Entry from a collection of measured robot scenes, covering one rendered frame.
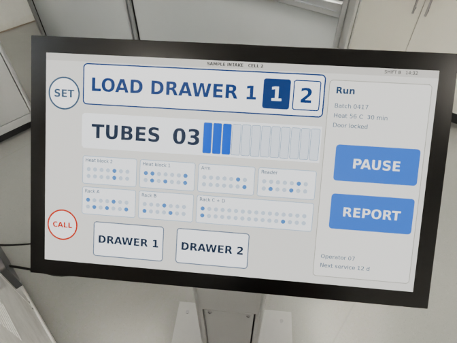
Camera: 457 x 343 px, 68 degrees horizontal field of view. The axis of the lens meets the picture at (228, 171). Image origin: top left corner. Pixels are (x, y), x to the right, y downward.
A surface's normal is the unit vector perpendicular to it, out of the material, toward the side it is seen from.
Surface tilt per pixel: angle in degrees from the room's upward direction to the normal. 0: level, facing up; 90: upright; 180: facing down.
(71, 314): 0
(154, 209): 50
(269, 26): 90
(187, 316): 5
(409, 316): 0
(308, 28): 90
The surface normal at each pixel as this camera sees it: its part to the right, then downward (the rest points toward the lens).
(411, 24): -0.62, 0.56
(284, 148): -0.07, 0.10
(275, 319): 0.01, -0.76
